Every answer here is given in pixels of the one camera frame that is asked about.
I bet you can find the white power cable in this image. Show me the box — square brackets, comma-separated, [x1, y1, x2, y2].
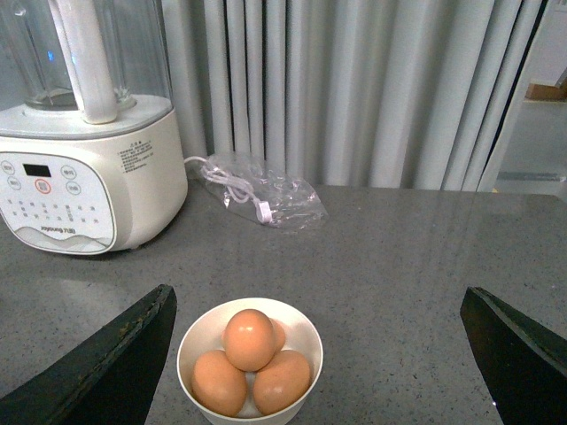
[183, 155, 274, 225]

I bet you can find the white soy milk blender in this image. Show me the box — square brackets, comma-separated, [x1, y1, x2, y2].
[1, 1, 188, 255]

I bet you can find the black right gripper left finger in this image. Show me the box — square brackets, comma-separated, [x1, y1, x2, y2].
[1, 285, 177, 424]

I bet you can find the white round bowl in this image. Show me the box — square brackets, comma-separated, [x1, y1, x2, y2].
[176, 297, 323, 424]

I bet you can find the grey curtain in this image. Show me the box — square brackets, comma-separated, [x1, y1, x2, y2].
[163, 1, 550, 191]

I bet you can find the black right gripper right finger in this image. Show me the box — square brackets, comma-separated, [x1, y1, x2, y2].
[460, 287, 566, 424]

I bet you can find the brown cardboard box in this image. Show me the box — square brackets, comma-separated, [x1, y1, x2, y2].
[525, 82, 566, 102]

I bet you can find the clear plastic bag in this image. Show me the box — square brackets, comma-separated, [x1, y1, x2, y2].
[184, 152, 328, 231]

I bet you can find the brown egg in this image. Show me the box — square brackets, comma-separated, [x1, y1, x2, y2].
[270, 319, 286, 352]
[222, 309, 276, 372]
[190, 350, 247, 417]
[252, 350, 311, 415]

